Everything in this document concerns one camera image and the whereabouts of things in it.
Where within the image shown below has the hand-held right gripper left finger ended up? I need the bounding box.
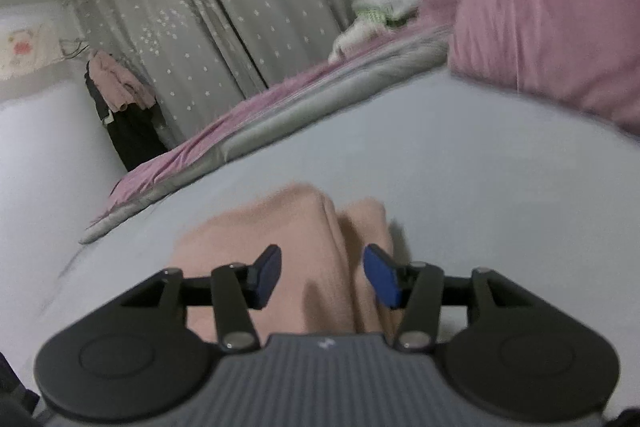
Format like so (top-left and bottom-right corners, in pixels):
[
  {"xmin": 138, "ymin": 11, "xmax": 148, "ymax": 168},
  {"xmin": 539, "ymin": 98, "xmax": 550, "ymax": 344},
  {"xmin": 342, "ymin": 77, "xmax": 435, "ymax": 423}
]
[{"xmin": 120, "ymin": 244, "xmax": 283, "ymax": 354}]

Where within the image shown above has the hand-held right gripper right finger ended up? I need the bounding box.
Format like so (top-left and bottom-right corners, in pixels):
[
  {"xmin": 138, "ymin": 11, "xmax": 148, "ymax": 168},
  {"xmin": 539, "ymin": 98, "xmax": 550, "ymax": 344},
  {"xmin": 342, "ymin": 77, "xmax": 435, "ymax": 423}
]
[{"xmin": 363, "ymin": 244, "xmax": 533, "ymax": 354}]

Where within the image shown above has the pink knit sweater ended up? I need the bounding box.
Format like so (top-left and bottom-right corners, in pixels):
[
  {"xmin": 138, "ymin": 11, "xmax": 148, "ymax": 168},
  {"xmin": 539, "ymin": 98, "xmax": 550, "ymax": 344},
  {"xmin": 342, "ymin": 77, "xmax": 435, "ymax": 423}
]
[{"xmin": 170, "ymin": 181, "xmax": 406, "ymax": 343}]

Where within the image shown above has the grey blue bed sheet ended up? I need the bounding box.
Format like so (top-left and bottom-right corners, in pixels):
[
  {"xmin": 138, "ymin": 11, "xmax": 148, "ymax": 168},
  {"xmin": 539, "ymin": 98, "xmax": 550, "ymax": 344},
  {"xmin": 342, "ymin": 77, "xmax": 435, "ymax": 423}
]
[{"xmin": 0, "ymin": 72, "xmax": 640, "ymax": 427}]

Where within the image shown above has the mauve and grey duvet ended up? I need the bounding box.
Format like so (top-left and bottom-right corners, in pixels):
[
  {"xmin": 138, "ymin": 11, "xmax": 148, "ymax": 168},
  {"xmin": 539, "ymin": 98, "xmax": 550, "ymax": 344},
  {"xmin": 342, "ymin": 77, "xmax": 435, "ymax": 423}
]
[{"xmin": 80, "ymin": 14, "xmax": 451, "ymax": 245}]

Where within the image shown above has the hanging black garment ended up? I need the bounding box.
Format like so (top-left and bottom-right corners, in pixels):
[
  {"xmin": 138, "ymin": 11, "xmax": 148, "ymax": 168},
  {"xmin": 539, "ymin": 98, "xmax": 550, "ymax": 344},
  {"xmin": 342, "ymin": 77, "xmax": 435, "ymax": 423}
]
[{"xmin": 84, "ymin": 62, "xmax": 168, "ymax": 172}]

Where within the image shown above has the white plush toy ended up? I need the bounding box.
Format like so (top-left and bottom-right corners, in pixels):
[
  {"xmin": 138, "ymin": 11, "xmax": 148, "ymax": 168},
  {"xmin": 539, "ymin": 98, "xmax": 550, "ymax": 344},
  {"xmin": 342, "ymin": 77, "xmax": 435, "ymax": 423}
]
[{"xmin": 327, "ymin": 19, "xmax": 381, "ymax": 60}]

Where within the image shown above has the hanging pink garment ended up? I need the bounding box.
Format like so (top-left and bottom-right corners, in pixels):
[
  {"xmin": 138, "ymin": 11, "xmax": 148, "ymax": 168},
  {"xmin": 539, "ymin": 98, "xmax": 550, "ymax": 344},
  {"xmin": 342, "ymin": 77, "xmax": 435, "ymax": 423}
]
[{"xmin": 87, "ymin": 51, "xmax": 156, "ymax": 112}]

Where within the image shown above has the green knitted cloth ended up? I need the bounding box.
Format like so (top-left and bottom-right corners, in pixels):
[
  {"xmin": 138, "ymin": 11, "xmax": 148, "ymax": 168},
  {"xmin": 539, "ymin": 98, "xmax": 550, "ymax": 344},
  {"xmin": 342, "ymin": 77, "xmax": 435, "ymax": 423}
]
[{"xmin": 357, "ymin": 7, "xmax": 401, "ymax": 28}]

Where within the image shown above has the grey star curtain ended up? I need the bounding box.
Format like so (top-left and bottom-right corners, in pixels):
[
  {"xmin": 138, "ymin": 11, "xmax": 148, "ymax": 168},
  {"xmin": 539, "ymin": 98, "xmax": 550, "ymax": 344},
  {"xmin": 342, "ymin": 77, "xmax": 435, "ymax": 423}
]
[{"xmin": 62, "ymin": 0, "xmax": 401, "ymax": 148}]

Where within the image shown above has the large mauve pillow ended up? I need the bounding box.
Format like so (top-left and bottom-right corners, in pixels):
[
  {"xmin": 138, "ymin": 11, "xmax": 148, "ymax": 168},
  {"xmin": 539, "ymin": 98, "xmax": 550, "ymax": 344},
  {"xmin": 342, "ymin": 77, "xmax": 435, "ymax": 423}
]
[{"xmin": 447, "ymin": 0, "xmax": 640, "ymax": 138}]

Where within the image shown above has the dark wall cable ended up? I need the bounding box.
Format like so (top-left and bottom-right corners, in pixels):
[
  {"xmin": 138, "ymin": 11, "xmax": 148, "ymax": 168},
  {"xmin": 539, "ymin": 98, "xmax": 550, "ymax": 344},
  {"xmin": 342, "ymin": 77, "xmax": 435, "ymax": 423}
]
[{"xmin": 59, "ymin": 37, "xmax": 92, "ymax": 58}]

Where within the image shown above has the embroidered wall cloth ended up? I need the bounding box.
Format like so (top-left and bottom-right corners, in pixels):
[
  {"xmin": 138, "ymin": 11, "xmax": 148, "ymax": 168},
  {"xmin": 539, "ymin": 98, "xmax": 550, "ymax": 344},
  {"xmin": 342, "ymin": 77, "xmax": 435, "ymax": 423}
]
[{"xmin": 0, "ymin": 19, "xmax": 63, "ymax": 80}]

